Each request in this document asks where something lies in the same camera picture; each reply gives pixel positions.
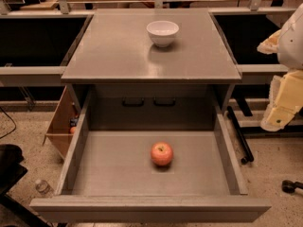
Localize black drawer handle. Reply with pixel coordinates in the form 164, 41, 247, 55
153, 97, 176, 107
121, 97, 145, 107

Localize black floor cable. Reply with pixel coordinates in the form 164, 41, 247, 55
0, 106, 17, 140

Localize black caster wheel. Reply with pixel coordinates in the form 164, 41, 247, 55
281, 180, 303, 193

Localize clear plastic water bottle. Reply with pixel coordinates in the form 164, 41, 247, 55
35, 179, 54, 198

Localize black chair base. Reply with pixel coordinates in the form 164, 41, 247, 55
0, 144, 50, 227

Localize grey counter cabinet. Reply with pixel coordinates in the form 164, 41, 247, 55
62, 9, 241, 114

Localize grey open top drawer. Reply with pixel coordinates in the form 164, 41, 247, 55
30, 94, 271, 223

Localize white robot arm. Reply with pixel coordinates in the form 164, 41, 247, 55
257, 4, 303, 131

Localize small orange ball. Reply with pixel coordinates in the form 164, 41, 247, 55
69, 127, 77, 134

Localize left black drawer handle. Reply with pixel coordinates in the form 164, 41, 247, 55
121, 97, 145, 107

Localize white ceramic bowl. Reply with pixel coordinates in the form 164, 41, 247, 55
146, 21, 179, 47

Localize black pole on floor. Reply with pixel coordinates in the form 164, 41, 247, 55
227, 106, 254, 165

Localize red apple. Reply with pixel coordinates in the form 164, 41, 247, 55
151, 142, 173, 166

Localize right black drawer handle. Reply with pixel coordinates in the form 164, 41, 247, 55
153, 97, 176, 107

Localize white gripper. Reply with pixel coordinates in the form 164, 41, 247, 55
257, 30, 303, 131

